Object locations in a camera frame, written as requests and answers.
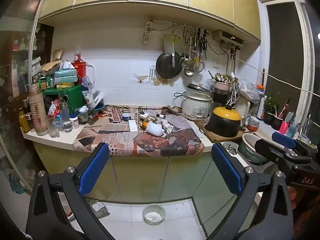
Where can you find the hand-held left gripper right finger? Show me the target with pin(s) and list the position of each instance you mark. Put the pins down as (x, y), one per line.
(226, 167)

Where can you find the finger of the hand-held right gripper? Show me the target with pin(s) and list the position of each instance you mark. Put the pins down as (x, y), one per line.
(270, 151)
(283, 140)

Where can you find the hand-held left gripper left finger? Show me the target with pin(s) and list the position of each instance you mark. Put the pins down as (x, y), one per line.
(94, 168)

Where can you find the small blue white container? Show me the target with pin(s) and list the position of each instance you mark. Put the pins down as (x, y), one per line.
(126, 117)

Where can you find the yellow packet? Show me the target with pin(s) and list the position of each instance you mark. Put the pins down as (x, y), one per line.
(143, 124)

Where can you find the white plastic bowl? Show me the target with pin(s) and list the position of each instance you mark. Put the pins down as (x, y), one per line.
(147, 210)

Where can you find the pink cup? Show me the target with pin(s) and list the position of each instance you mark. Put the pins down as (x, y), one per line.
(283, 128)

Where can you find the black toothbrush cup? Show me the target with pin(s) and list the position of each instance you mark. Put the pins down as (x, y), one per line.
(276, 123)

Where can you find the metal faucet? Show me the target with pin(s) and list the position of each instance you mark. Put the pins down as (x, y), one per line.
(297, 127)

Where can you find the grey dishcloth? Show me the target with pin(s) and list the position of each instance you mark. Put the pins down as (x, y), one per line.
(231, 148)

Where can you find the basin in sink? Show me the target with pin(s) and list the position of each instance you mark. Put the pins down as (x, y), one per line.
(250, 147)

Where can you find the stacked small bowls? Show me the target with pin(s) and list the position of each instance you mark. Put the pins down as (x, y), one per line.
(253, 125)

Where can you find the wooden cutting board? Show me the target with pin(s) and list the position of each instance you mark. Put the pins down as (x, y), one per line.
(213, 136)

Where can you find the potted plant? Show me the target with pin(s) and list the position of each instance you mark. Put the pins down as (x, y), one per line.
(271, 107)

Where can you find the printed newspaper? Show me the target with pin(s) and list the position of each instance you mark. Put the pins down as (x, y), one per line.
(120, 140)

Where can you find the grey plastic packet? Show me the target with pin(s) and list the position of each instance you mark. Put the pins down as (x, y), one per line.
(100, 209)

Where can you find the black pot yellow lid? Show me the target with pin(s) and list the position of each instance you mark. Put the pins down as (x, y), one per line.
(222, 123)

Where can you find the white pill bottle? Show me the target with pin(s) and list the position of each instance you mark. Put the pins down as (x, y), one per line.
(74, 122)

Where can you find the glass jar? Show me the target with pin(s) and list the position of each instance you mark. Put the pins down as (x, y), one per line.
(83, 116)

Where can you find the lower cabinet doors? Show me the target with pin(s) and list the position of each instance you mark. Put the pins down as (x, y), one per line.
(150, 177)

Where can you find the long white box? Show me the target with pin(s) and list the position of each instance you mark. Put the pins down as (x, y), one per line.
(132, 126)

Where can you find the clear water bottle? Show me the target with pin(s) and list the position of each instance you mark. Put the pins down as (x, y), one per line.
(66, 118)

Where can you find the glass tumbler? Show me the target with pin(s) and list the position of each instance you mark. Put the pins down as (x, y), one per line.
(53, 127)

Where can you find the white plastic bag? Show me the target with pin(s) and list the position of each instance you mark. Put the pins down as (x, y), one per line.
(248, 91)

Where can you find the white rice cooker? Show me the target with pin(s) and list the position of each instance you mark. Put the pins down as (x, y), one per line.
(195, 106)

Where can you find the white foam fruit net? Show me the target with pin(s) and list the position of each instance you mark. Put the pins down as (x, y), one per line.
(154, 129)

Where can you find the crumpled paper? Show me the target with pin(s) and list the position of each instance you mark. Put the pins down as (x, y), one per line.
(167, 126)

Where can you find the green box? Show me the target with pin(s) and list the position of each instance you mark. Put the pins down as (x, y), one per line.
(72, 95)

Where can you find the pink utensil holder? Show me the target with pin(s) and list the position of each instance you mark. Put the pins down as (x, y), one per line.
(221, 86)

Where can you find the stack of paper cups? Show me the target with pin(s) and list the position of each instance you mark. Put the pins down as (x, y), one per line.
(37, 110)

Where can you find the yellow oil bottle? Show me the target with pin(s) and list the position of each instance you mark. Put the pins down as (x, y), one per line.
(24, 122)

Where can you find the window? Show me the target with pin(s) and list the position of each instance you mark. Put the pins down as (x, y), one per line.
(282, 55)

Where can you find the teal tissue box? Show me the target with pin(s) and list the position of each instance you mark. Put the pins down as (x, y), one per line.
(65, 76)

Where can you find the metal ladle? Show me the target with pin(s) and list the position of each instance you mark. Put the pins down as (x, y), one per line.
(189, 73)

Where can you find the red container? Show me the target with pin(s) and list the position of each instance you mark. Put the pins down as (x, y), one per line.
(80, 66)

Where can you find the metal strainer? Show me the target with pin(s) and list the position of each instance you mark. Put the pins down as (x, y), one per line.
(198, 66)

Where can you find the metal slotted spoon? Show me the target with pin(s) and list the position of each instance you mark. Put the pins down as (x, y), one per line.
(186, 63)

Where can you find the black wok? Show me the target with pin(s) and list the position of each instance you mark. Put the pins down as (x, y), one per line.
(166, 66)

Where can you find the white power strip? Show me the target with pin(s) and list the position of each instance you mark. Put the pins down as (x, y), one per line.
(147, 32)

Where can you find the wall-mounted water heater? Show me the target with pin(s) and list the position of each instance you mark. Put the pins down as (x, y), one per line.
(228, 38)

